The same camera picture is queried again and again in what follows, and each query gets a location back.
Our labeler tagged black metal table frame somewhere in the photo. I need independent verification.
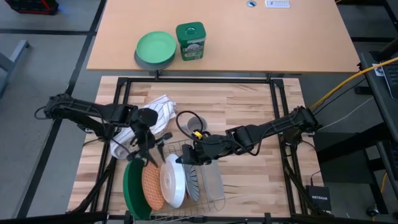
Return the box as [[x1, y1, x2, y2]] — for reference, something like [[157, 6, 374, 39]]
[[67, 70, 335, 224]]

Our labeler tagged light wood desk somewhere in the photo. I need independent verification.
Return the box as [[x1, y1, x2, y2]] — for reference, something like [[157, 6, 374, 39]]
[[86, 0, 361, 74]]

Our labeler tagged white label plate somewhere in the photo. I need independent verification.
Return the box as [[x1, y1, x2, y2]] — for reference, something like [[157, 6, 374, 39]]
[[264, 0, 290, 9]]

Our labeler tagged clear plastic cutlery holder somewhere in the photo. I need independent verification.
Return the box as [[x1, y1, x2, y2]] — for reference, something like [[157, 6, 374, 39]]
[[200, 159, 225, 202]]

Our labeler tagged dark green plate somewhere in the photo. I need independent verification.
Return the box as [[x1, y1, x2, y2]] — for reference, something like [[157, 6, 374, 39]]
[[123, 157, 153, 220]]

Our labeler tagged white striped dish towel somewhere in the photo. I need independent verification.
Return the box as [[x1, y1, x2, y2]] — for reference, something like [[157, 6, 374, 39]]
[[109, 95, 177, 160]]

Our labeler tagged white paper sticker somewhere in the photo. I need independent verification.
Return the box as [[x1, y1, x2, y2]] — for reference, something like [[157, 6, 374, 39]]
[[371, 63, 386, 77]]

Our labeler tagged grey patterned mug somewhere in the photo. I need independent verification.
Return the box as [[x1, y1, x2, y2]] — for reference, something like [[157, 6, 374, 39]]
[[183, 116, 208, 138]]

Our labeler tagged black network switch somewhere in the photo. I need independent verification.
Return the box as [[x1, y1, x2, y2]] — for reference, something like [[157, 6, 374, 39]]
[[305, 185, 332, 212]]

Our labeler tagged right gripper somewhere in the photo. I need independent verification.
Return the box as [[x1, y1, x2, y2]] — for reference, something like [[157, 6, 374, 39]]
[[175, 134, 239, 166]]

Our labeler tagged wire dish rack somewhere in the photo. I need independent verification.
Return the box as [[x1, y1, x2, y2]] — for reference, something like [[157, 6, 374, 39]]
[[123, 139, 226, 223]]

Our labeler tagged green detergent tub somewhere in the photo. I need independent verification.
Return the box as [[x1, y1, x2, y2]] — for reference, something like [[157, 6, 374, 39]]
[[175, 21, 206, 62]]

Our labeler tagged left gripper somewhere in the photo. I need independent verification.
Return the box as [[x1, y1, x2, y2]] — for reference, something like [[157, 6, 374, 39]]
[[126, 119, 174, 168]]

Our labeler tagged blue striped plate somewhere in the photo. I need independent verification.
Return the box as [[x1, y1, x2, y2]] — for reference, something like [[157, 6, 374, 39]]
[[183, 164, 201, 203]]

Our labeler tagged orange patterned plate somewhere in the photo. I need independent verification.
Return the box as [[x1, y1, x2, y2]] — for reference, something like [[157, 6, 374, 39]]
[[141, 161, 165, 211]]

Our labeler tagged black and red crate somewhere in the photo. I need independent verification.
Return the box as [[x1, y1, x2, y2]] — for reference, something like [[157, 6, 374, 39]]
[[4, 0, 60, 16]]

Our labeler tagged black keyboard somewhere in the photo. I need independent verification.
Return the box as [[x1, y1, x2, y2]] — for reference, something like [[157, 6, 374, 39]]
[[381, 60, 398, 100]]

